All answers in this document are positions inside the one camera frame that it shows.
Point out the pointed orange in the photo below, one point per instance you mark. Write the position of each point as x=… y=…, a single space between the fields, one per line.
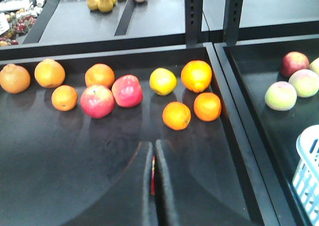
x=14 y=78

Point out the small orange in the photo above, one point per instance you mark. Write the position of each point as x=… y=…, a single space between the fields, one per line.
x=64 y=98
x=207 y=106
x=176 y=115

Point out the light red apple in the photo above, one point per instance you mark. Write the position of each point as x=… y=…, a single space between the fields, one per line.
x=97 y=101

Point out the large orange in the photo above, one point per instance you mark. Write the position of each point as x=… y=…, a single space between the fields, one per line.
x=196 y=75

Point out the green pink peach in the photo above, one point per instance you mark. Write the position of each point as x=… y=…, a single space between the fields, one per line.
x=281 y=96
x=305 y=82

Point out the dark red apple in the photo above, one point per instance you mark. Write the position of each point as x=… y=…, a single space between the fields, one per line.
x=153 y=176

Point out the light blue plastic basket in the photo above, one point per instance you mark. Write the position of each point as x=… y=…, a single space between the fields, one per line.
x=306 y=177

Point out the black rear display shelf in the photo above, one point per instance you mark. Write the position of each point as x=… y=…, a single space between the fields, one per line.
x=68 y=26

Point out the black wooden display table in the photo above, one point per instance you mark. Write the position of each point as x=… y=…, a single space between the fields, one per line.
x=54 y=165

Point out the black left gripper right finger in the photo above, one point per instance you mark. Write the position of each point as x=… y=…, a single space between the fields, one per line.
x=183 y=201

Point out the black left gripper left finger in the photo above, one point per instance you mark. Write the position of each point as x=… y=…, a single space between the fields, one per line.
x=127 y=202

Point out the black right display table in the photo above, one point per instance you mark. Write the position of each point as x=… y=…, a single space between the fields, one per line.
x=250 y=68

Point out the yellow citrus fruit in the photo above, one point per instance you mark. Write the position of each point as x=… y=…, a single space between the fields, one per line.
x=163 y=81

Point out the pink red apple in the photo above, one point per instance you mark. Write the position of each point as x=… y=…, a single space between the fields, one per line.
x=127 y=91

